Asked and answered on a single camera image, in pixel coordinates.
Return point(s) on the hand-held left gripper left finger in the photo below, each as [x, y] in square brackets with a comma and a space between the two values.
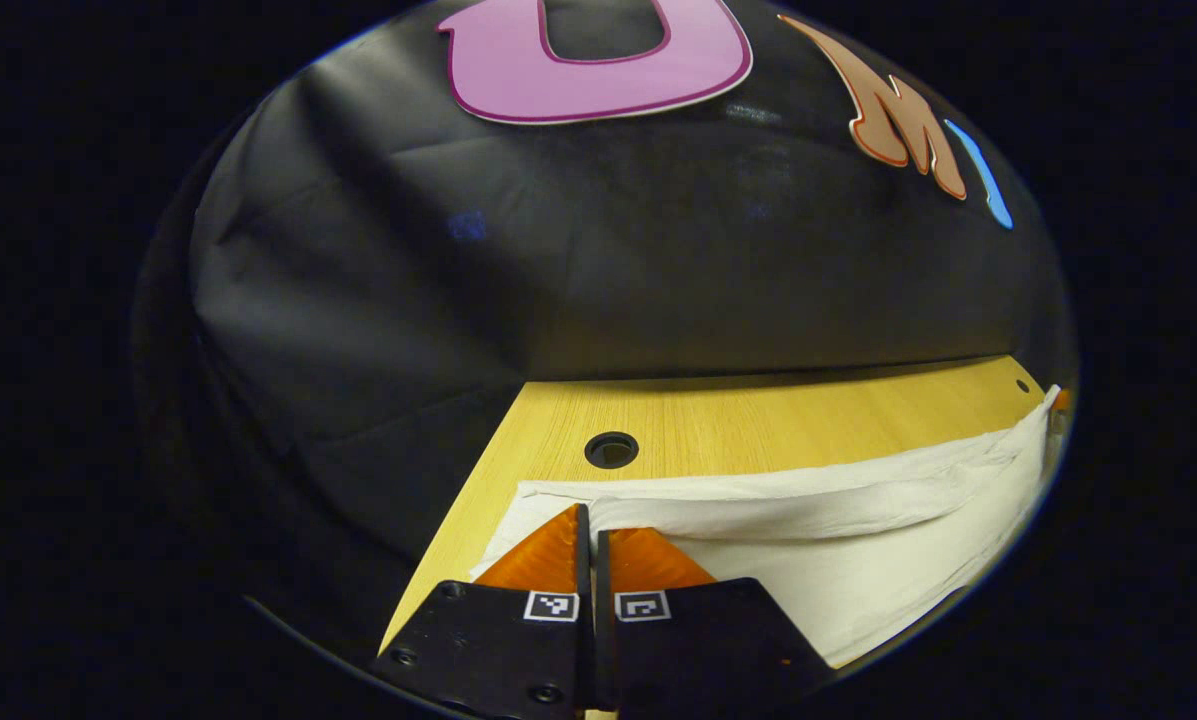
[518, 640]

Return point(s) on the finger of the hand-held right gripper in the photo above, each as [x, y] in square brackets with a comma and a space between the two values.
[1061, 400]

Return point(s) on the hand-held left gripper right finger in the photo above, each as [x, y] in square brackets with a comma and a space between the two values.
[688, 640]

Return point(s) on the white jeans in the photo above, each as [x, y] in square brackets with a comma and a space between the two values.
[858, 560]

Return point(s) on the black backdrop cloth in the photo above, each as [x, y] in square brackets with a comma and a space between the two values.
[558, 250]

